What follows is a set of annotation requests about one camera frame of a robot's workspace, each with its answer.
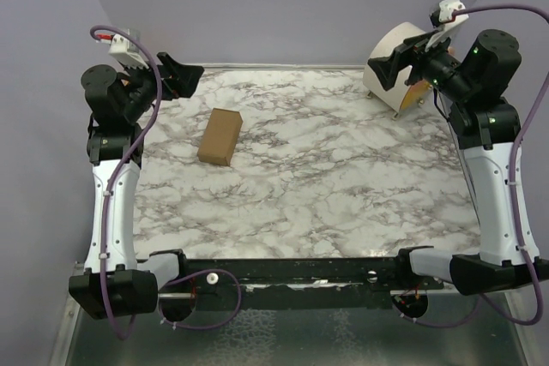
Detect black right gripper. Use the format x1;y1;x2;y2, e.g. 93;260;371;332
369;24;475;102

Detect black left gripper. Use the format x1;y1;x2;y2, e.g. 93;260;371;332
120;51;202;123

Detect brown cardboard box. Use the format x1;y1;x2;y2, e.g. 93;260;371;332
197;108;243;166

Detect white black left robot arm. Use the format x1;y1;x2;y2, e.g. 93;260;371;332
69;52;204;319

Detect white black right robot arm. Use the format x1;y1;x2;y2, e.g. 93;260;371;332
367;29;548;296

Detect large white cylindrical roll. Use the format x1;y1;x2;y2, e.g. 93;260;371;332
362;21;456;121

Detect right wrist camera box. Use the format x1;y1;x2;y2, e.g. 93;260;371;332
425;0;469;51

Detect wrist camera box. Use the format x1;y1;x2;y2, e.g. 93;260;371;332
108;33;147;69
425;0;469;51

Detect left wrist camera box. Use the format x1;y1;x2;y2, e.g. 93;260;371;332
108;33;147;69

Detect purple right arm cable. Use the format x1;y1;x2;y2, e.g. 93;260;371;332
398;3;549;327

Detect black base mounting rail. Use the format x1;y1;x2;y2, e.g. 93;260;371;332
160;257;443;311

